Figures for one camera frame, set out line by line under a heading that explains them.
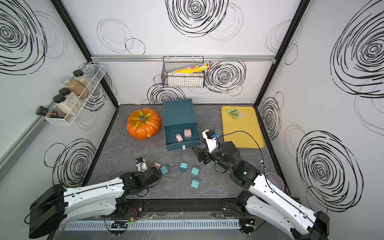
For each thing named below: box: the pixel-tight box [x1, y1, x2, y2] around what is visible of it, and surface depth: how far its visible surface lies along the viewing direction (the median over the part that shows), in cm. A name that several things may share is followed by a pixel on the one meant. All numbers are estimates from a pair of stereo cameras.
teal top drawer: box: [164, 122, 201, 151], surface depth 84 cm
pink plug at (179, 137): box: [175, 133, 184, 143], surface depth 82 cm
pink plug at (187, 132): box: [184, 128, 192, 138], surface depth 84 cm
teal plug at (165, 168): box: [160, 163, 173, 175], surface depth 87 cm
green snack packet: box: [227, 107, 243, 119], surface depth 118 cm
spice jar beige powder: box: [73, 69, 94, 91], surface depth 77 cm
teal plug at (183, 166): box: [179, 162, 189, 172], surface depth 88 cm
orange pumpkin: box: [126, 108, 162, 140], surface depth 96 cm
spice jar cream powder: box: [52, 94, 79, 116], surface depth 67 cm
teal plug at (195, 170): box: [191, 165, 201, 176], surface depth 86 cm
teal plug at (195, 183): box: [190, 177, 201, 189], surface depth 82 cm
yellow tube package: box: [168, 62, 211, 74], surface depth 89 cm
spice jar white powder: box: [59, 87, 83, 107], surface depth 70 cm
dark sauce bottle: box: [35, 106, 68, 120], surface depth 63 cm
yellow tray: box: [221, 106, 265, 149], surface depth 111 cm
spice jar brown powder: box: [62, 77, 90, 99], surface depth 74 cm
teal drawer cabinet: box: [163, 98, 197, 126], surface depth 88 cm
